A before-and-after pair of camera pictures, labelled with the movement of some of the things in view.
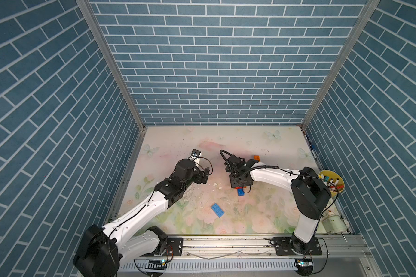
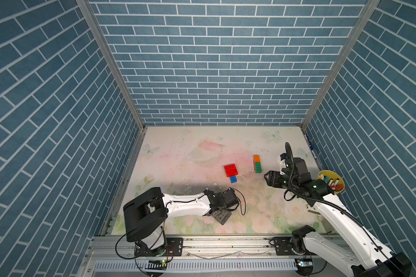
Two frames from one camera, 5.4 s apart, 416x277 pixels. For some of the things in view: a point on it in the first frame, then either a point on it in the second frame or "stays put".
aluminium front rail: [340, 248] stays put
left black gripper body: [196, 176] → [223, 216]
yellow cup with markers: [334, 182] stays put
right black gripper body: [235, 182] → [277, 179]
